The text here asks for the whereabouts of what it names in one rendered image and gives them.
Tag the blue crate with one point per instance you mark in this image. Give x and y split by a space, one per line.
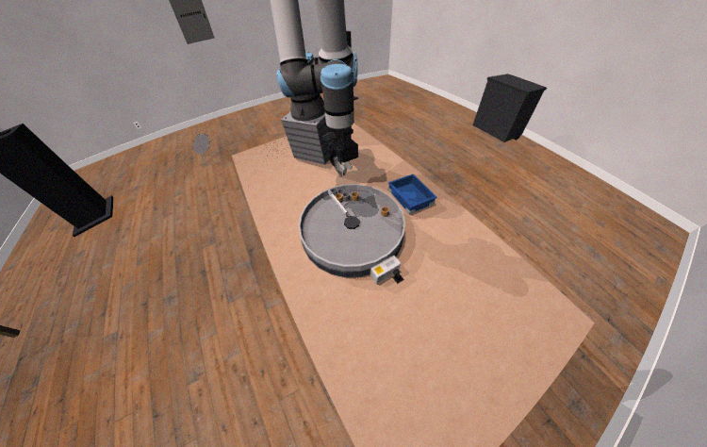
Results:
409 192

